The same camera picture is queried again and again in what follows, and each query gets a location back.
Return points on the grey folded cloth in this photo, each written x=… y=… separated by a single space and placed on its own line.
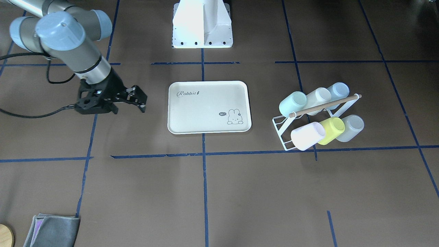
x=48 y=230

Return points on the cream rabbit tray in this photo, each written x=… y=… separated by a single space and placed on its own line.
x=208 y=107

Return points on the yellow cup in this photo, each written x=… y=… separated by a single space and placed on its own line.
x=333 y=127

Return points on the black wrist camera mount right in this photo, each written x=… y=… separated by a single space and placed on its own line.
x=88 y=101

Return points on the white pedestal column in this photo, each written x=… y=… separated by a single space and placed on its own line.
x=202 y=24

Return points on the pink cup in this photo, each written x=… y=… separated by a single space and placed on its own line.
x=307 y=135

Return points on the white cup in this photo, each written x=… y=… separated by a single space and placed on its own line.
x=319 y=96

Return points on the green cup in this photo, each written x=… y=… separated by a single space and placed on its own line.
x=296 y=101

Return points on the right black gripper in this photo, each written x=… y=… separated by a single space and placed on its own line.
x=113 y=85

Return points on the grey cup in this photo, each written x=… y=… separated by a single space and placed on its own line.
x=353 y=125

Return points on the wooden mug tree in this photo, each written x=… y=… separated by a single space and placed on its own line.
x=6 y=236

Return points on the light blue cup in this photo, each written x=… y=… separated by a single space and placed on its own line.
x=338 y=90

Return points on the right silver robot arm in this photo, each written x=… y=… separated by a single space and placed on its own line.
x=61 y=30

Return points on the white wire cup rack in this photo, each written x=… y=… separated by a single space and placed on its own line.
x=334 y=109

